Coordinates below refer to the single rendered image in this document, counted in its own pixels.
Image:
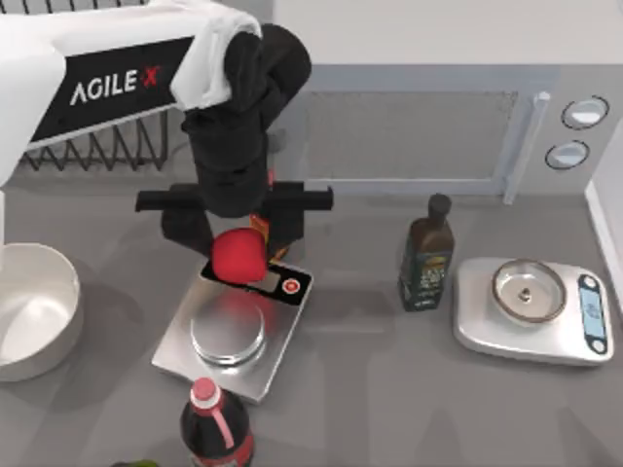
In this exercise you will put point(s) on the red apple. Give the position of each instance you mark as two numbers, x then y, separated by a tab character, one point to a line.
238	255

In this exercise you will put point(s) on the square silver kitchen scale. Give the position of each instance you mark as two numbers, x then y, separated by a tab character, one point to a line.
272	335

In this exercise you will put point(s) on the microwave door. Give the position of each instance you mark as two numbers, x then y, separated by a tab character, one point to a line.
404	136

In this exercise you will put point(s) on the dark green oil bottle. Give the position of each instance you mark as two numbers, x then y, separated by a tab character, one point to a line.
426	262

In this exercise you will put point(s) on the white bowl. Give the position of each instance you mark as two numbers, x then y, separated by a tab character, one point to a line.
29	311

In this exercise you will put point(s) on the pale microwave oven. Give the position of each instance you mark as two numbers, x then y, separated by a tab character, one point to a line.
438	48

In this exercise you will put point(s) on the dark soda bottle red cap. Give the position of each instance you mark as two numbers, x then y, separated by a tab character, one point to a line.
214	428

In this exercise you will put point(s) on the green object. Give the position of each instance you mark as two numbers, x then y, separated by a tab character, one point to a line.
136	463

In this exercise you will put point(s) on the rounded silver kitchen scale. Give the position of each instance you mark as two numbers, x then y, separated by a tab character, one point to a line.
530	335

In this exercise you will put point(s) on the microwave knob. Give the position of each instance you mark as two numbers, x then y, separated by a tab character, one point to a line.
567	155
585	113

